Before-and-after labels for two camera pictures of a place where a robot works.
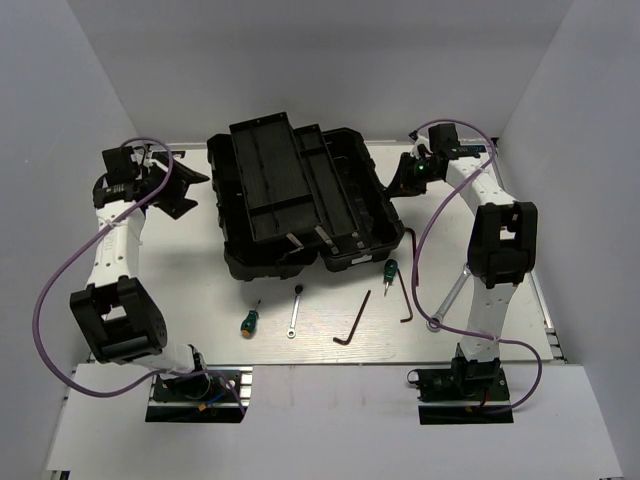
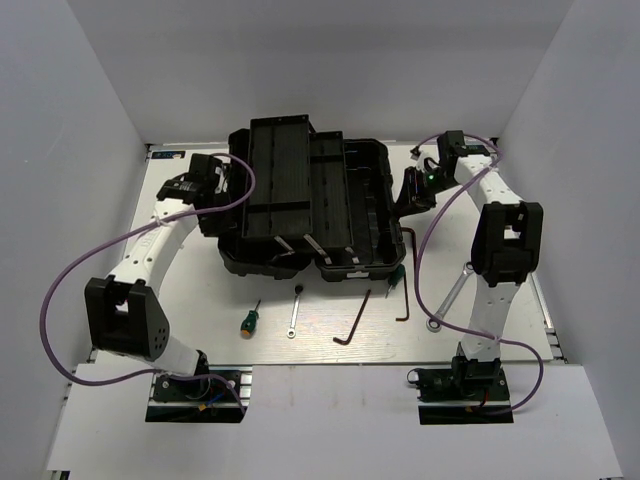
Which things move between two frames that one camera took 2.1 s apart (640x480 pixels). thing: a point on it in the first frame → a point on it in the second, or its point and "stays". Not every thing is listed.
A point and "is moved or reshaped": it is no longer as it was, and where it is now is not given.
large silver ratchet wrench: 431,327 stays
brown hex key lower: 345,342 stays
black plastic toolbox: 286,194 is moved or reshaped
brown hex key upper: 414,251 stays
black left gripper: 177,207 → 227,224
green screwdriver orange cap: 249,322 stays
